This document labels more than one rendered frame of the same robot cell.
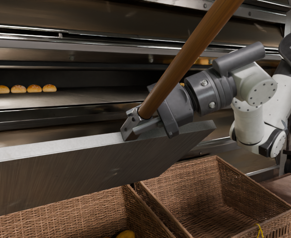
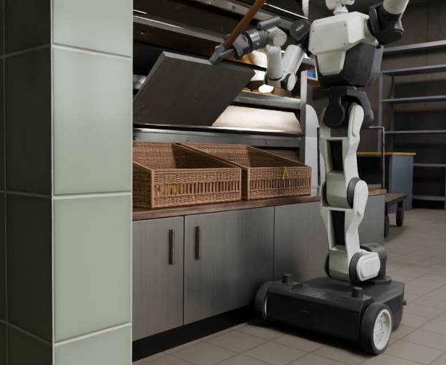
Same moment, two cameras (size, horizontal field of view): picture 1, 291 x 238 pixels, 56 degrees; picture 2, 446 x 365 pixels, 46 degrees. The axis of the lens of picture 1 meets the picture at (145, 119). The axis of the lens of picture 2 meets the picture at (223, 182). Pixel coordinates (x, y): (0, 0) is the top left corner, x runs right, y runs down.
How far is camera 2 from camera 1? 1.73 m
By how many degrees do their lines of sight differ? 17
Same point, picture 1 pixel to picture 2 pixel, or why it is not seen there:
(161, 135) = (228, 67)
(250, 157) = not seen: hidden behind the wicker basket
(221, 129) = (249, 122)
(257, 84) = (277, 33)
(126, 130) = (214, 57)
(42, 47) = (135, 20)
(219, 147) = (248, 140)
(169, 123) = (239, 50)
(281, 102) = (292, 59)
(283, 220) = (302, 172)
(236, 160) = not seen: hidden behind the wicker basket
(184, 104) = (245, 43)
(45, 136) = not seen: hidden behind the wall
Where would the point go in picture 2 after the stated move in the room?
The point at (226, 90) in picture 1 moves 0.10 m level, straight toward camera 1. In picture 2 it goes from (263, 37) to (265, 31)
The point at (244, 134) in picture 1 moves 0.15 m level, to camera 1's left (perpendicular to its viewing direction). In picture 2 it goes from (272, 71) to (240, 69)
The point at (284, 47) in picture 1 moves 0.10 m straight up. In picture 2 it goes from (292, 29) to (292, 8)
